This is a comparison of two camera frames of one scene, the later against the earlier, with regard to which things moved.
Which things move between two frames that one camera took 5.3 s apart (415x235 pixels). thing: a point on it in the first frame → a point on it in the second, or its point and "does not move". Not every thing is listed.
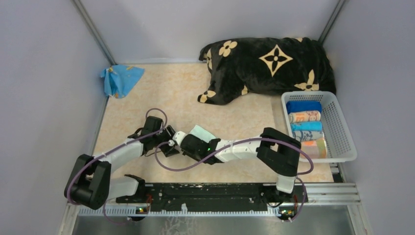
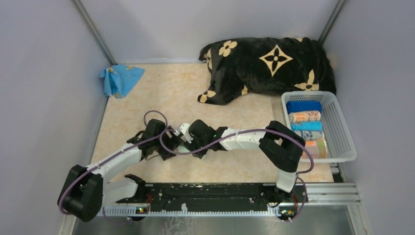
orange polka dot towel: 314,149 does not move
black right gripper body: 195,156 → 195,143
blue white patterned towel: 303,135 does not move
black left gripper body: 163,135 does not move
